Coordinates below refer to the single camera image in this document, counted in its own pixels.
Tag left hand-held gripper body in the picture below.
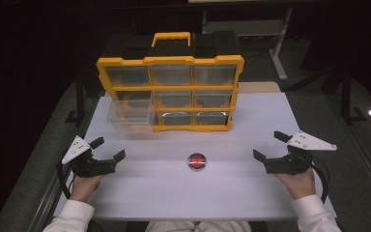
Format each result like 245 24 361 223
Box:
61 134 118 178

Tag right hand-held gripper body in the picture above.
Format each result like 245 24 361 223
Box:
263 130 338 176

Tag clear plastic drawer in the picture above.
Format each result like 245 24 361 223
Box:
106 98 157 133

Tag round red tin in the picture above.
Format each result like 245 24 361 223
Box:
187 152 208 172

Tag yellow drawer organizer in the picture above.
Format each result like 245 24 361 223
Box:
96 54 245 133

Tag person's left hand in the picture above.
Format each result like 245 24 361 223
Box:
69 173 104 204

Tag person's right hand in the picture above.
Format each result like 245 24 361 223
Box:
274 167 317 201

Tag black metal stand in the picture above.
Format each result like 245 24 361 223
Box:
64 69 89 126
321 64 369 126

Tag beige cardboard sheet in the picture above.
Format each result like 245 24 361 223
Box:
238 80 282 95

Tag white metal table stand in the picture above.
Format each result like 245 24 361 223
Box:
202 7 294 82

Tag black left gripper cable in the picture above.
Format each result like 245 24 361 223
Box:
56 154 75 200

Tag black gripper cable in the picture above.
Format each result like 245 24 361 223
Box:
310 156 331 204
56 154 75 200

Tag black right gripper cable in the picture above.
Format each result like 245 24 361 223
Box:
310 156 331 204

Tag black toolbox with yellow handle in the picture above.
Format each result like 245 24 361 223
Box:
102 30 243 61

